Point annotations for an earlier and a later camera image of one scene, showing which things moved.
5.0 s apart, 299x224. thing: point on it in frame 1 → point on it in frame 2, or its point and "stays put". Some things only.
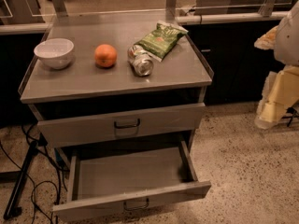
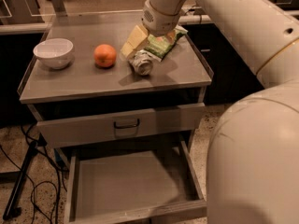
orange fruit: (106, 55) stays put
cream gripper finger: (280, 93) → (156, 22)
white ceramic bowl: (55, 53) stays put
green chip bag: (159, 42) stays put
